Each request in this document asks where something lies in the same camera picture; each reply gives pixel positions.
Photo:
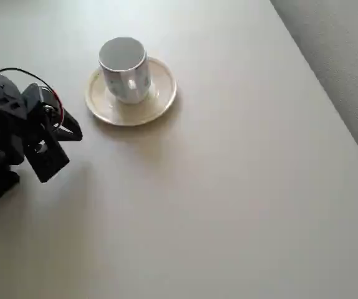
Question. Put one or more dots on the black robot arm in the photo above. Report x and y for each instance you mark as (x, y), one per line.
(2, 93)

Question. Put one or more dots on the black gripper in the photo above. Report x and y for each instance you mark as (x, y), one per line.
(67, 126)

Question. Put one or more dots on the black gripper camera mount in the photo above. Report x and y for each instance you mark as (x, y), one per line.
(48, 160)

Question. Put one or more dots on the cream white saucer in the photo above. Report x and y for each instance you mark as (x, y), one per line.
(161, 90)

